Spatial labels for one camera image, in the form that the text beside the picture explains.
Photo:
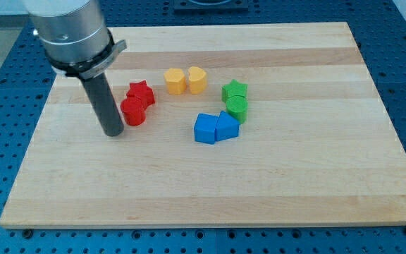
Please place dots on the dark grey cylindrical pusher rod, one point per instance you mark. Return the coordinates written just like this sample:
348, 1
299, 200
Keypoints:
103, 103

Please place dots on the grey pusher mounting flange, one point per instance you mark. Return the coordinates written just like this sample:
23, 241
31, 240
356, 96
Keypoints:
88, 58

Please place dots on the red star block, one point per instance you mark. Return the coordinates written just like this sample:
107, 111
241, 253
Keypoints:
142, 91

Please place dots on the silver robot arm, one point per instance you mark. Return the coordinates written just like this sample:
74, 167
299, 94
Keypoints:
65, 21

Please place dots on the green star block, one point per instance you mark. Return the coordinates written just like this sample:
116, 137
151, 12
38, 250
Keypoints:
234, 88

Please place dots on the red cylinder block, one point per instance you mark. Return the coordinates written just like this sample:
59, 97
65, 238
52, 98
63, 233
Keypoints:
133, 111

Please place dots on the yellow pentagon block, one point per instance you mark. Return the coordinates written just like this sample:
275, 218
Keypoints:
175, 81

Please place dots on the yellow crescent block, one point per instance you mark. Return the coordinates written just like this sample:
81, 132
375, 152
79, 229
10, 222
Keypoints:
197, 79

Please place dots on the blue cube block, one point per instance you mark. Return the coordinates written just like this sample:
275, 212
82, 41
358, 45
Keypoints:
205, 128

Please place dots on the blue triangular block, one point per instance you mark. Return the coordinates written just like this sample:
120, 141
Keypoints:
227, 127

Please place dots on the green cylinder block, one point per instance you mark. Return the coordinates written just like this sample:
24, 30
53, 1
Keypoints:
237, 107

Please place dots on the light wooden board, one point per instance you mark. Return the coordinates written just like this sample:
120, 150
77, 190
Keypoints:
317, 148

